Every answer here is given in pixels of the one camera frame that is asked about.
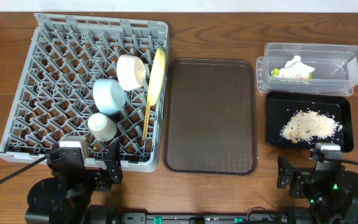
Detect light blue bowl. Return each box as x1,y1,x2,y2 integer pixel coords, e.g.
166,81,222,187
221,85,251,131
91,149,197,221
93,79,126,116

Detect white napkin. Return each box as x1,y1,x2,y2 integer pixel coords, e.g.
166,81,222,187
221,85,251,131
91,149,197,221
278,55,315,79

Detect yellow round plate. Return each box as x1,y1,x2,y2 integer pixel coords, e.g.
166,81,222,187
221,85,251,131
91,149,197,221
147,49,167,107

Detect clear plastic bin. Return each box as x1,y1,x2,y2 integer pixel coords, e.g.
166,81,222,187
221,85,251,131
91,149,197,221
256,42,358,96

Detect dark brown serving tray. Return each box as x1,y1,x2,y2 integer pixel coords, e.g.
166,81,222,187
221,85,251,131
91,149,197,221
163,58,258,176

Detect small white cup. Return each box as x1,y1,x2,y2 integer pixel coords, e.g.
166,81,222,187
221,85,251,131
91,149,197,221
87,113,117,142

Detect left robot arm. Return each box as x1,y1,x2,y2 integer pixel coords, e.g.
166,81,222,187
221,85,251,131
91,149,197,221
25,143,123,223

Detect black waste tray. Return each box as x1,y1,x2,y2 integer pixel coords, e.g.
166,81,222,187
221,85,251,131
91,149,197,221
265,91,354,152

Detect spilled rice leftovers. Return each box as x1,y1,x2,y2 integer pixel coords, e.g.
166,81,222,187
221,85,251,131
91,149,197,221
280,110,342,144

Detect white pink bowl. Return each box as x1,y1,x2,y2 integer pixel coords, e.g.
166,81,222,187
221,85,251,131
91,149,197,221
116,55,145,91

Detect green snack wrapper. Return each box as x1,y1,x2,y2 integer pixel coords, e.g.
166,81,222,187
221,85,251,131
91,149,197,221
270,68,313,79

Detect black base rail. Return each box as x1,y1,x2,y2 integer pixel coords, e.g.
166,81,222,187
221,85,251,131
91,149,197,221
115,207,290,224

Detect wooden chopstick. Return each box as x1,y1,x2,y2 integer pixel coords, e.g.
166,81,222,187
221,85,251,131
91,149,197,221
142,105,150,141
144,105,152,140

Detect grey plastic dish rack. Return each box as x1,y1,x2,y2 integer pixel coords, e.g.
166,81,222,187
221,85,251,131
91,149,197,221
0,13,170,172

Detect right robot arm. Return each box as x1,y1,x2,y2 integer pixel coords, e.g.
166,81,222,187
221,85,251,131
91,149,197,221
275,156,358,223

